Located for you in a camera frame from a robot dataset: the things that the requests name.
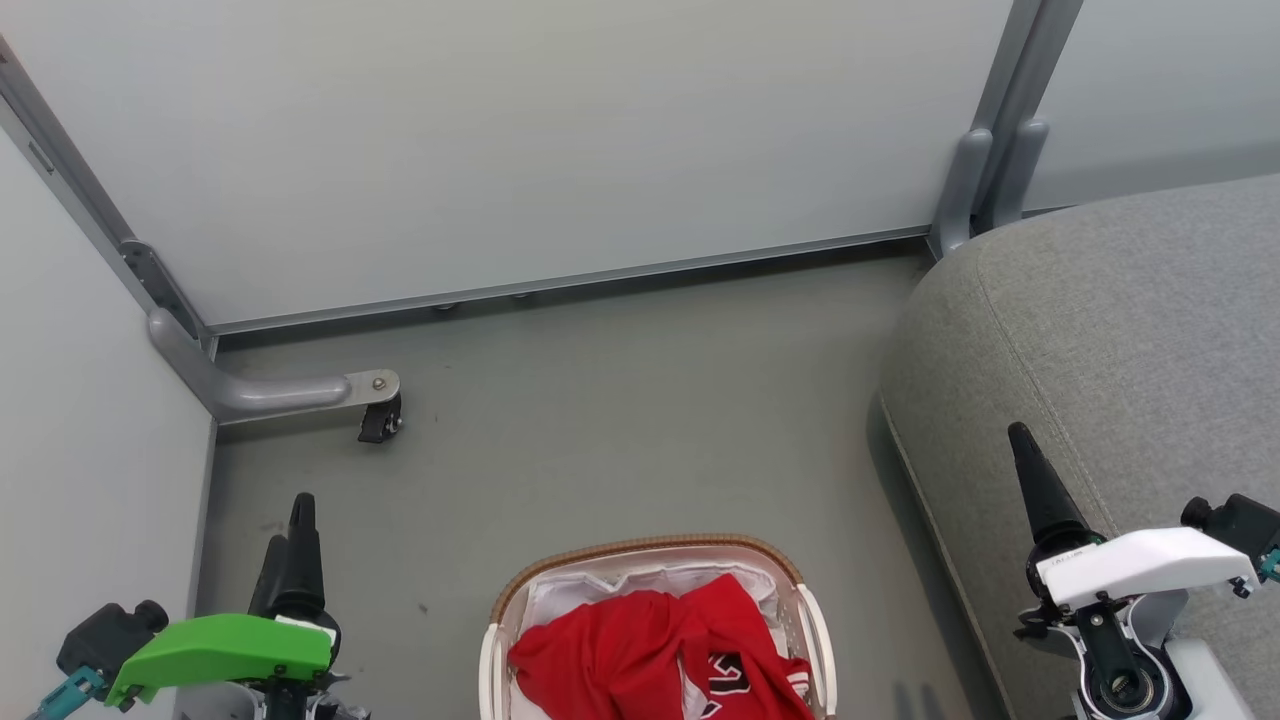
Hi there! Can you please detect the grey fabric sofa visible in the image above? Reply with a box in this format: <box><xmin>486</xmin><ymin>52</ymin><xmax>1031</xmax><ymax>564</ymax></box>
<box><xmin>878</xmin><ymin>172</ymin><xmax>1280</xmax><ymax>720</ymax></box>

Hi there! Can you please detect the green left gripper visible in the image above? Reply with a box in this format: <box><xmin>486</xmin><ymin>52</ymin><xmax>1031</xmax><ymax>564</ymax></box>
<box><xmin>105</xmin><ymin>492</ymin><xmax>341</xmax><ymax>711</ymax></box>

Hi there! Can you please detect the grey curved partition leg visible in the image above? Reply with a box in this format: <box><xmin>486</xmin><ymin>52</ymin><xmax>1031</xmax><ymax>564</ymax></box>
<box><xmin>928</xmin><ymin>127</ymin><xmax>994</xmax><ymax>259</ymax></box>
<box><xmin>148</xmin><ymin>308</ymin><xmax>402</xmax><ymax>424</ymax></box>
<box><xmin>993</xmin><ymin>119</ymin><xmax>1050</xmax><ymax>229</ymax></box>

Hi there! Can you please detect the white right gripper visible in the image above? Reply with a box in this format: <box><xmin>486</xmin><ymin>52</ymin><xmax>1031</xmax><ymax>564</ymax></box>
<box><xmin>1008</xmin><ymin>422</ymin><xmax>1261</xmax><ymax>612</ymax></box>

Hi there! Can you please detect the grey metal partition rail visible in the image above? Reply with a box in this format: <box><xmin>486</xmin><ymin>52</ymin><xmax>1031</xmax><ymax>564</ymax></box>
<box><xmin>205</xmin><ymin>225</ymin><xmax>937</xmax><ymax>337</ymax></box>

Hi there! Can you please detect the white laundry basket brown rim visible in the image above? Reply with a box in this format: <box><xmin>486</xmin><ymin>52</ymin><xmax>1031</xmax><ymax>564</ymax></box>
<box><xmin>478</xmin><ymin>533</ymin><xmax>839</xmax><ymax>720</ymax></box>

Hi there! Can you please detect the grey metal partition post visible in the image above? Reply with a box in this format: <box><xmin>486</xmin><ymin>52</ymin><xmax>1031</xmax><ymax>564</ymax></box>
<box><xmin>965</xmin><ymin>0</ymin><xmax>1085</xmax><ymax>236</ymax></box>
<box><xmin>0</xmin><ymin>35</ymin><xmax>217</xmax><ymax>357</ymax></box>

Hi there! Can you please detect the red basketball jersey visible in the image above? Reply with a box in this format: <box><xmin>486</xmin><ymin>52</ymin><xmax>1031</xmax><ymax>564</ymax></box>
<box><xmin>507</xmin><ymin>572</ymin><xmax>817</xmax><ymax>720</ymax></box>

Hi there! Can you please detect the black caster wheel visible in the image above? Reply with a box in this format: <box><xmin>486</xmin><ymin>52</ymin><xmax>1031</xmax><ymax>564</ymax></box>
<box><xmin>358</xmin><ymin>393</ymin><xmax>405</xmax><ymax>445</ymax></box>

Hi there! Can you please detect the teal left cable connector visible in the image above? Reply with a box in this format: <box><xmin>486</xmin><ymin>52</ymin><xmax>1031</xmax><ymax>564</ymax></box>
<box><xmin>28</xmin><ymin>665</ymin><xmax>107</xmax><ymax>720</ymax></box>

